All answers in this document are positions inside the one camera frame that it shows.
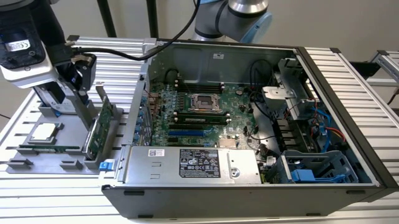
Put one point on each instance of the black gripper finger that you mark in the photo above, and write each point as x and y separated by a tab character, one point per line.
85	70
57	94

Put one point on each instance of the green Nvidia Quadro graphics card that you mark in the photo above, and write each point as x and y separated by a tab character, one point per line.
103	121

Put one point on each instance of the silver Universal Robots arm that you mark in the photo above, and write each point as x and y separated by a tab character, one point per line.
218	21

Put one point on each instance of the hard disk in blue carrier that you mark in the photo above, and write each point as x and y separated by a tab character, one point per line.
49	105

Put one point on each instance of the silver CPU chip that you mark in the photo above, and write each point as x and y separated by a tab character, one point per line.
44	130

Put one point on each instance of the grey plastic parts rack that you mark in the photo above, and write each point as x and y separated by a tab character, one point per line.
71	133

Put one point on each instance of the black stand pole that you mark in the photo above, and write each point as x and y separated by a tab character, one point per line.
107	21
152	18

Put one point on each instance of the bare green RAM stick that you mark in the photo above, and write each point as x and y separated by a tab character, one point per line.
47	148

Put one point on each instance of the blue plastic case latch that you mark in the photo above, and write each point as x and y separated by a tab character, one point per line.
105	166

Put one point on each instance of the metal CPU socket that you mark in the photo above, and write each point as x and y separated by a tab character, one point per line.
201	100

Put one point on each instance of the black expansion slot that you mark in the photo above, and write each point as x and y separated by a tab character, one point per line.
187	126

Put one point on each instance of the RAM stick with white label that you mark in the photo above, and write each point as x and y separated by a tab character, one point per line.
192	120

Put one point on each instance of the blue expansion slot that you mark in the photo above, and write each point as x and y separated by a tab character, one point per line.
187	133

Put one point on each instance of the silver power supply unit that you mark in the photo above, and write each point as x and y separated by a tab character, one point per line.
161	170

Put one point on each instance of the silver coin cell battery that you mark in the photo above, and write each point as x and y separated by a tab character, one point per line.
239	92

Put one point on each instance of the green Dell motherboard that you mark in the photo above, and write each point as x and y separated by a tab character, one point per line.
236	109

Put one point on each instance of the silver finned chipset heatsink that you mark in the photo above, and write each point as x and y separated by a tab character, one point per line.
228	143

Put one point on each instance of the silver metal drive bay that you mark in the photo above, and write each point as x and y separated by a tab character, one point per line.
278	93

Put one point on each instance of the open grey PC case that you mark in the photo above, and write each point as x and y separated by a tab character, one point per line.
218	200

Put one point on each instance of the grey metal drive cage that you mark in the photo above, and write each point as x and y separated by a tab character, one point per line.
311	155

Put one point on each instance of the blue plastic disk caddy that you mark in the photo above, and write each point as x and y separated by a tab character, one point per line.
302	175

